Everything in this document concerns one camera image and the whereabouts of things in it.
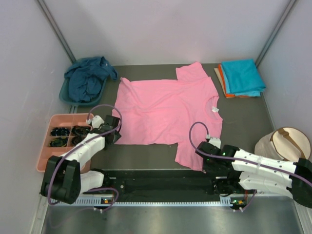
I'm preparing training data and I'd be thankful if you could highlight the pink t shirt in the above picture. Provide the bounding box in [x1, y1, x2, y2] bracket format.
[112, 62, 223, 171]

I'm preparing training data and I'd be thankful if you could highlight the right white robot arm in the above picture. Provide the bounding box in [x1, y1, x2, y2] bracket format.
[195, 141, 312, 208]

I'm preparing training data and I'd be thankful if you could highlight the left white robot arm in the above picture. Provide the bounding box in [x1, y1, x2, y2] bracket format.
[40, 115, 122, 204]

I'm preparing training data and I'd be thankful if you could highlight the dark patterned item back right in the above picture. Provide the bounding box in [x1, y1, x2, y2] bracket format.
[71, 125, 91, 137]

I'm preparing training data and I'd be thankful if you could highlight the dark blue t shirt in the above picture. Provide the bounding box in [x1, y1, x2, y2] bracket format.
[64, 57, 118, 103]

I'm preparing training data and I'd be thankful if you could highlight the dark patterned item front left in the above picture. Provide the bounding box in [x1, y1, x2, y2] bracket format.
[48, 137, 68, 148]

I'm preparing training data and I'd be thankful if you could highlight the dark patterned item back left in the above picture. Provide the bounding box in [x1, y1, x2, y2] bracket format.
[50, 127, 70, 137]

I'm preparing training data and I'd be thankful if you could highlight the teal plastic basket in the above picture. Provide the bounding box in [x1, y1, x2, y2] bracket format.
[59, 79, 106, 106]

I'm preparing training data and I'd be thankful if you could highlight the pink compartment tray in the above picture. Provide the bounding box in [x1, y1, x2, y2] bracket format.
[37, 113, 92, 173]

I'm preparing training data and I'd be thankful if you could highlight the folded orange t shirt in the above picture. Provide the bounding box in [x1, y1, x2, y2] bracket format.
[218, 64, 248, 98]

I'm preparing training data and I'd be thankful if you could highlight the folded turquoise t shirt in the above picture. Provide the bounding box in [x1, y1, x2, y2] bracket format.
[220, 59, 266, 97]

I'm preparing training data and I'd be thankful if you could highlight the folded beige t shirt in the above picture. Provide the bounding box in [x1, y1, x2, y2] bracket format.
[214, 68, 249, 98]

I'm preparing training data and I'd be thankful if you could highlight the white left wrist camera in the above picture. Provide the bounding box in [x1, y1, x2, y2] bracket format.
[86, 115, 104, 129]

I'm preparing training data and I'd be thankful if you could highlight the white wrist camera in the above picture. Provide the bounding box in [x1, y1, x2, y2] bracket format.
[86, 115, 104, 129]
[206, 134, 221, 148]

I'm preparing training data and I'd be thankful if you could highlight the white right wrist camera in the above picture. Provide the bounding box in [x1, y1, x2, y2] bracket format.
[206, 134, 221, 148]

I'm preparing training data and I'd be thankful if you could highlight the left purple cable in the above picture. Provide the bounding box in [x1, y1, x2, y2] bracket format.
[47, 104, 123, 212]

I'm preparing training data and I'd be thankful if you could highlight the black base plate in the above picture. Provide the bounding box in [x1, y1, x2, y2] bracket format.
[96, 169, 254, 195]

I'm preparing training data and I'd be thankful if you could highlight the grey slotted cable duct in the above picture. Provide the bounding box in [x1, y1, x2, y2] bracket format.
[57, 196, 247, 207]

